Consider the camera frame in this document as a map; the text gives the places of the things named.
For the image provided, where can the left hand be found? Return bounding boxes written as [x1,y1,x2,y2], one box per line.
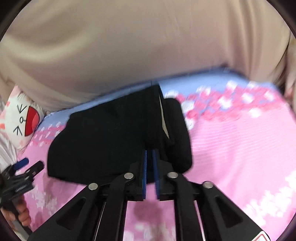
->
[1,196,32,230]

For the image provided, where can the black pants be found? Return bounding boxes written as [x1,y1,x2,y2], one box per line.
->
[47,85,192,185]

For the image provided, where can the pink floral bed sheet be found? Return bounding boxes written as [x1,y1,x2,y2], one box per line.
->
[20,70,295,240]

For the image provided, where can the beige curtain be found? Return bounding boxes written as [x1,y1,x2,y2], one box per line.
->
[1,1,295,111]

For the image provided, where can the cartoon cat face pillow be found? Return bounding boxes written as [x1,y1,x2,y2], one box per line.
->
[1,85,46,151]

